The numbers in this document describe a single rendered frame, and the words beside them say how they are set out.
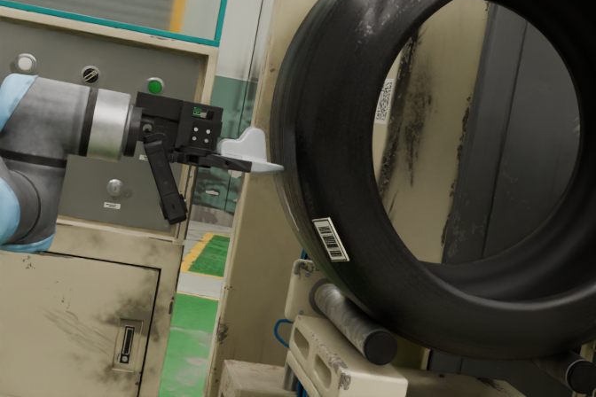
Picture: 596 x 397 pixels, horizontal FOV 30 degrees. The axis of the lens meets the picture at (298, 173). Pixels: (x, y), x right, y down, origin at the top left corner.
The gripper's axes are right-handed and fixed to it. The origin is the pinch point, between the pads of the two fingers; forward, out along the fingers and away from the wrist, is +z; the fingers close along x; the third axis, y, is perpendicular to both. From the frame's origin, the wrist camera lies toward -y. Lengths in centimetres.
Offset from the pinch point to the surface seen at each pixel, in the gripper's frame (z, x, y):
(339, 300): 14.5, 9.3, -17.2
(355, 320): 14.2, -2.8, -17.5
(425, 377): 32.7, 18.5, -28.4
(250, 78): 110, 912, 33
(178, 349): 31, 363, -110
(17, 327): -32, 60, -40
